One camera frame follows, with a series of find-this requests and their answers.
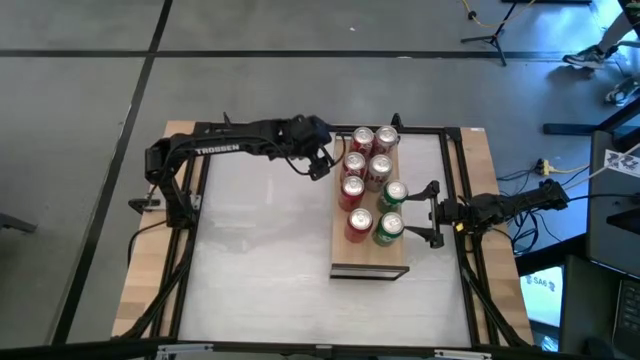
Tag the yellow power strip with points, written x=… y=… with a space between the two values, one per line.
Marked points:
x=543 y=167

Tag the white patterned label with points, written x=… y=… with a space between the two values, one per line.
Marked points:
x=622 y=162

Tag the green Sprite can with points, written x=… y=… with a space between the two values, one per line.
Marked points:
x=390 y=226
x=392 y=192

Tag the black side desk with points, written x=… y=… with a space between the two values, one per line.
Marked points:
x=585 y=310

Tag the black tripod stand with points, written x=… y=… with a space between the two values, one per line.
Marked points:
x=495 y=39

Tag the white glossy table board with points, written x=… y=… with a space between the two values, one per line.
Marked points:
x=275 y=280

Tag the black aluminium table frame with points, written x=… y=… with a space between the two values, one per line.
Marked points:
x=430 y=129

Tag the red Coke can white script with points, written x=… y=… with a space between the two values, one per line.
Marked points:
x=361 y=137
x=354 y=164

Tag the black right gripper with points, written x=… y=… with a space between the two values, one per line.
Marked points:
x=447 y=212

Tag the yellow tag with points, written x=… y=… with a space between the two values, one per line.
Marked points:
x=459 y=227

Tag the silver aluminium bracket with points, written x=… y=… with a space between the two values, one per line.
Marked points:
x=185 y=350
x=462 y=355

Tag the black keyboard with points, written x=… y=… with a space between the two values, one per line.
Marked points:
x=630 y=320

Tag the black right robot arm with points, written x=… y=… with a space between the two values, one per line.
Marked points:
x=510 y=205

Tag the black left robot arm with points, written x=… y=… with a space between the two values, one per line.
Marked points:
x=220 y=147

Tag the white SA6 sign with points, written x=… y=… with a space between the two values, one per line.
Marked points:
x=542 y=300

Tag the person's leg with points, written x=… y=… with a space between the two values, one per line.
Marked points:
x=617 y=32

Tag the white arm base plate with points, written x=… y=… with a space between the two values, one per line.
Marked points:
x=195 y=202

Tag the red can black script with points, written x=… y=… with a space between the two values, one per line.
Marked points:
x=351 y=190
x=359 y=222

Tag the person's shoe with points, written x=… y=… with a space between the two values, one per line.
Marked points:
x=622 y=91
x=585 y=57

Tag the silver Diet Coke can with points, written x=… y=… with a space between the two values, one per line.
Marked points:
x=386 y=136
x=380 y=167

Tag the wooden shelf black metal frame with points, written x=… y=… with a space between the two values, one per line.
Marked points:
x=367 y=255

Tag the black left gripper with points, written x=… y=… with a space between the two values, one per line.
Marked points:
x=321 y=165

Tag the grey floor object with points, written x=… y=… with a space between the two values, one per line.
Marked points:
x=15 y=222

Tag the black desk foot bar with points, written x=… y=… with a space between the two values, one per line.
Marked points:
x=570 y=129

